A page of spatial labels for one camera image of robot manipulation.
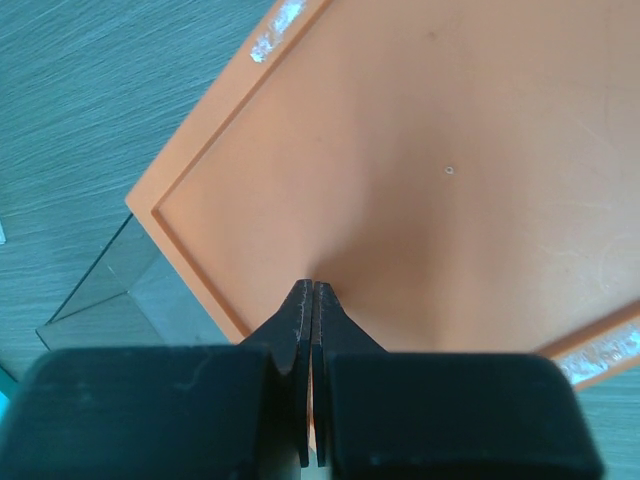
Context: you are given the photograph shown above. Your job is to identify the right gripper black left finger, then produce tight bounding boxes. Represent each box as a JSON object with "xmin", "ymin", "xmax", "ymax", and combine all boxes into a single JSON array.
[{"xmin": 1, "ymin": 280, "xmax": 313, "ymax": 479}]

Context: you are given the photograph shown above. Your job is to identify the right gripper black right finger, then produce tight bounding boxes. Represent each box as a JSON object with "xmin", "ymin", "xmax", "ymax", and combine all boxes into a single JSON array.
[{"xmin": 312, "ymin": 282, "xmax": 605, "ymax": 479}]

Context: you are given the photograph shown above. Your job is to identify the clear drawer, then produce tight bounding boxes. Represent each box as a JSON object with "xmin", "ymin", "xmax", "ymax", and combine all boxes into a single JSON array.
[{"xmin": 36, "ymin": 215, "xmax": 229, "ymax": 350}]

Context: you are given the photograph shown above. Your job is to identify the orange drawer box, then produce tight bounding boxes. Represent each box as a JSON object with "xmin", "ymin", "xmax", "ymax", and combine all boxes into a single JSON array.
[{"xmin": 126, "ymin": 1, "xmax": 639, "ymax": 387}]

